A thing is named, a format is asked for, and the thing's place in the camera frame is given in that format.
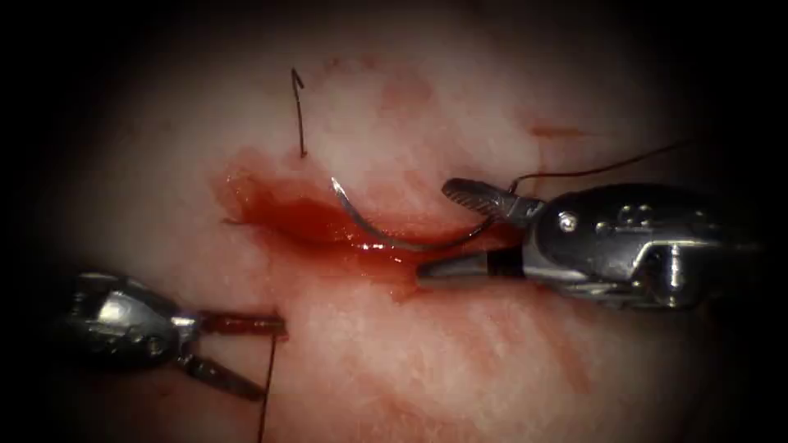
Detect right arm needle driver jaw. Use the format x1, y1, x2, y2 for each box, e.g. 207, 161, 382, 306
415, 247, 527, 290
440, 176, 547, 227

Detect short black thread piece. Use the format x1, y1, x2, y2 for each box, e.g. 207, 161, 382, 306
290, 66, 309, 160

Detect tissue pad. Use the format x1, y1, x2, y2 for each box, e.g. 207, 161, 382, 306
36, 0, 764, 443

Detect left arm needle driver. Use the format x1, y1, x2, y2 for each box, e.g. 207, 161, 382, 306
55, 273, 201, 372

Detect curved steel needle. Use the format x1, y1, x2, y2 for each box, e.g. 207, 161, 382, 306
330, 176, 495, 253

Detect right arm needle driver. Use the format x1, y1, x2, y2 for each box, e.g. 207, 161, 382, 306
520, 181, 766, 310

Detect left arm needle driver jaw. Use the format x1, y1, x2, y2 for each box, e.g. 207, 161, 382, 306
178, 353, 268, 403
196, 312, 289, 338

